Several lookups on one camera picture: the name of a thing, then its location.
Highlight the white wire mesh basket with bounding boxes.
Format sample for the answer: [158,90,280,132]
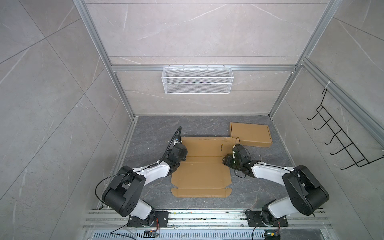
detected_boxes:
[162,67,234,95]

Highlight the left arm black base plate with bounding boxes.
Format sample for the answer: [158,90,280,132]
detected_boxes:
[128,211,169,228]

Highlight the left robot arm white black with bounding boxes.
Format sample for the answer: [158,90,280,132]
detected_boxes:
[101,143,188,226]

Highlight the brown cardboard box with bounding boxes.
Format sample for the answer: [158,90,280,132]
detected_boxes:
[171,137,235,198]
[230,123,273,148]

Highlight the aluminium frame profiles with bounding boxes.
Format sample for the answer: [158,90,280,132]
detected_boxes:
[71,0,384,151]

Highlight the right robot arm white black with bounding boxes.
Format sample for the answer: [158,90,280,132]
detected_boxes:
[223,144,330,226]

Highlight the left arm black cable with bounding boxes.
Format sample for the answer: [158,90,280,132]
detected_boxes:
[94,126,183,208]

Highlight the black wire hook rack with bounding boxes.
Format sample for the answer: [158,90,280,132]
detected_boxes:
[307,89,384,170]

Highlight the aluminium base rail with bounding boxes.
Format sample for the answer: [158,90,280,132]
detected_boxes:
[80,208,338,240]

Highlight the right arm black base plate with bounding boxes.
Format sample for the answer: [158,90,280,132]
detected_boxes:
[244,210,289,227]

